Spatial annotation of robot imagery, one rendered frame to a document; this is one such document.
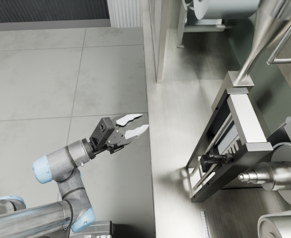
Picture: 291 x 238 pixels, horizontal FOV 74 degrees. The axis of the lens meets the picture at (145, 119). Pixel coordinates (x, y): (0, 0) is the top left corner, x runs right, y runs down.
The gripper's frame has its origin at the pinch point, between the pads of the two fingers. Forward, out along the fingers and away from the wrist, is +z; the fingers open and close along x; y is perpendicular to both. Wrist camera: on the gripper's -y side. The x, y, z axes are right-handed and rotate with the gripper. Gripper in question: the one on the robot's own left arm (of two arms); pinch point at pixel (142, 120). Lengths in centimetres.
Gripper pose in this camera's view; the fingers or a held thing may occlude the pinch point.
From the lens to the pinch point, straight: 65.0
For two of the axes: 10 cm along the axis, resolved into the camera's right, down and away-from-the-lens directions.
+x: 4.9, 8.0, -3.5
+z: 8.7, -4.1, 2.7
